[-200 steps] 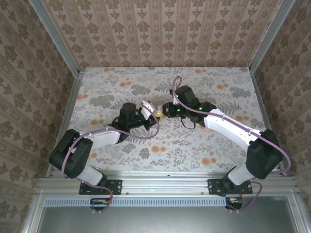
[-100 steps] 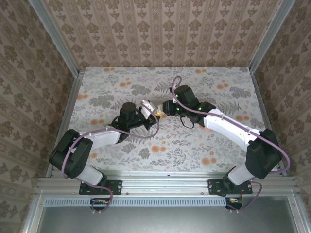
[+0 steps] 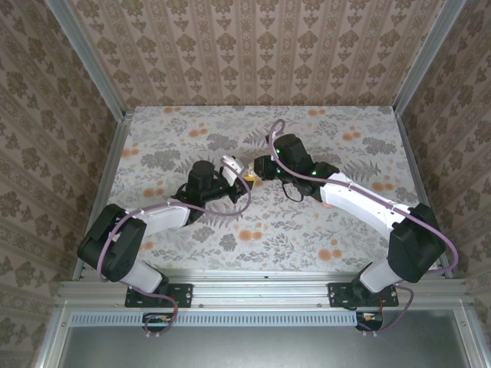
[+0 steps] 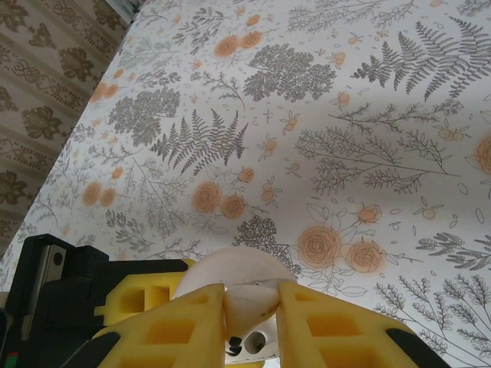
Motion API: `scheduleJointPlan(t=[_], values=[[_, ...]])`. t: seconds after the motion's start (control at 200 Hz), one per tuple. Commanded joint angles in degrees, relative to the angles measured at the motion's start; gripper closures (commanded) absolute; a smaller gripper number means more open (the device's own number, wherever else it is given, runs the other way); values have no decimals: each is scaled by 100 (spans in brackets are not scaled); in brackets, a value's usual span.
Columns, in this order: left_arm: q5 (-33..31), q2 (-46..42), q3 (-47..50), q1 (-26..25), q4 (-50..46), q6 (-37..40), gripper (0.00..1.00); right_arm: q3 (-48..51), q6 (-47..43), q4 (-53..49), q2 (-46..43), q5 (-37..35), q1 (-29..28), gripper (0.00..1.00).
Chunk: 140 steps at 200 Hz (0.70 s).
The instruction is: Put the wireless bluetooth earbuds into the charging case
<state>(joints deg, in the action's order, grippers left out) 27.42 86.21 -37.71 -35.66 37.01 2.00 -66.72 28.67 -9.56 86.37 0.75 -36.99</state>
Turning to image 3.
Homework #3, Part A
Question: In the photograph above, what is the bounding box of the floral tablecloth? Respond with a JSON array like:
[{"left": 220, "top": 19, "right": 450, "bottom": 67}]
[{"left": 94, "top": 105, "right": 427, "bottom": 273}]

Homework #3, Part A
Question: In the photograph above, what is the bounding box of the black controller box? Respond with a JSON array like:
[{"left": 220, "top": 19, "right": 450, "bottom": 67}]
[
  {"left": 142, "top": 310, "right": 174, "bottom": 334},
  {"left": 355, "top": 310, "right": 384, "bottom": 331}
]

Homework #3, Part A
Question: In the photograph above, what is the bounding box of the grey metal panel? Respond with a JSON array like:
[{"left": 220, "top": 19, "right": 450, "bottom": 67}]
[{"left": 57, "top": 324, "right": 475, "bottom": 368}]

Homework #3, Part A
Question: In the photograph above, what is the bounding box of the thin black cable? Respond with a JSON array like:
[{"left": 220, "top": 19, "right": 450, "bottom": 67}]
[{"left": 281, "top": 179, "right": 305, "bottom": 202}]

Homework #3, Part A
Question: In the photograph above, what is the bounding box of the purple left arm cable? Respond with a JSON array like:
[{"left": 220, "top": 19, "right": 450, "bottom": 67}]
[{"left": 96, "top": 178, "right": 254, "bottom": 338}]

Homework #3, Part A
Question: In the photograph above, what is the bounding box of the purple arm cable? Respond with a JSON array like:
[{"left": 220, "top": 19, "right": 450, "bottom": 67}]
[
  {"left": 268, "top": 119, "right": 460, "bottom": 338},
  {"left": 96, "top": 178, "right": 254, "bottom": 338}
]

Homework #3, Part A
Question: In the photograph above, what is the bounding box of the aluminium table side rail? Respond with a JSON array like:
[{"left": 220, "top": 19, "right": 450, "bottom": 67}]
[
  {"left": 394, "top": 110, "right": 442, "bottom": 235},
  {"left": 78, "top": 110, "right": 135, "bottom": 271}
]

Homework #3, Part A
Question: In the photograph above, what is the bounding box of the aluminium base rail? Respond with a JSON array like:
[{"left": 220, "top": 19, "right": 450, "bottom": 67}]
[{"left": 57, "top": 268, "right": 473, "bottom": 311}]

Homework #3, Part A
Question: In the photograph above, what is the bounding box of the grey slotted cable duct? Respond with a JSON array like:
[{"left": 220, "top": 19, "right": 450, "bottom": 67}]
[{"left": 71, "top": 310, "right": 360, "bottom": 327}]

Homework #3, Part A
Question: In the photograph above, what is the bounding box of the aluminium frame post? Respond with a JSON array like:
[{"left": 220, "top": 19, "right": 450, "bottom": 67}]
[
  {"left": 44, "top": 0, "right": 127, "bottom": 120},
  {"left": 394, "top": 0, "right": 468, "bottom": 116}
]

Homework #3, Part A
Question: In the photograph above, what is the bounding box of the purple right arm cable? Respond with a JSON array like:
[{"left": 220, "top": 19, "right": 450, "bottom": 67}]
[{"left": 268, "top": 119, "right": 460, "bottom": 338}]

